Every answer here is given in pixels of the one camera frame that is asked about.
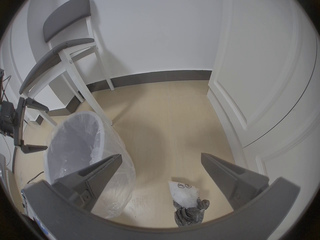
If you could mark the white wardrobe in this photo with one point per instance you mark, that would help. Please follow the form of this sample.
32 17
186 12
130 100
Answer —
262 71

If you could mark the black plastic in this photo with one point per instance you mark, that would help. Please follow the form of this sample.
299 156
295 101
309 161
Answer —
187 215

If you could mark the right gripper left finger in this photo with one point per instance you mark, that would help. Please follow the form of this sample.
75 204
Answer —
95 181

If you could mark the grey white chair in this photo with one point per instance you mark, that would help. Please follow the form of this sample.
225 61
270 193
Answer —
65 11

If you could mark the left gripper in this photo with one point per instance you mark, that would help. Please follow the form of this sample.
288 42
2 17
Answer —
17 124

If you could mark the white trash bin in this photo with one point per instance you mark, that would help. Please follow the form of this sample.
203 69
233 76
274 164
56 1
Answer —
75 144

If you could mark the white printed wrapper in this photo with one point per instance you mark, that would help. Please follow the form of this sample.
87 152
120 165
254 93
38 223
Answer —
183 194

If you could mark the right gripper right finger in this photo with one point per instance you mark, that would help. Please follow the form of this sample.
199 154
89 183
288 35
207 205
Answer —
225 176

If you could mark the clear plastic bag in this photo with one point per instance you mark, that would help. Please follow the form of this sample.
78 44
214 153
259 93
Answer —
120 184

